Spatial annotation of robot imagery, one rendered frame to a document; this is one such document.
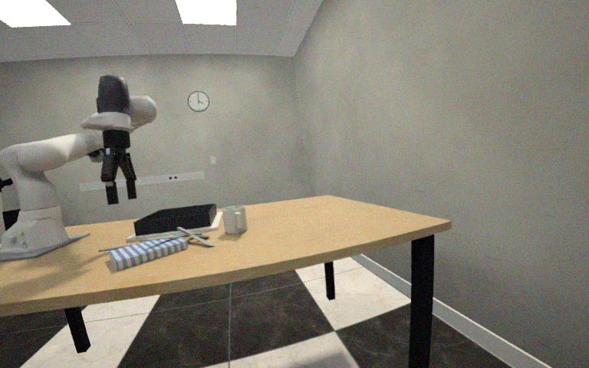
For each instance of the blue and white checkered towel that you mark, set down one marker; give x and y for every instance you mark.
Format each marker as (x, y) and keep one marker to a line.
(145, 251)

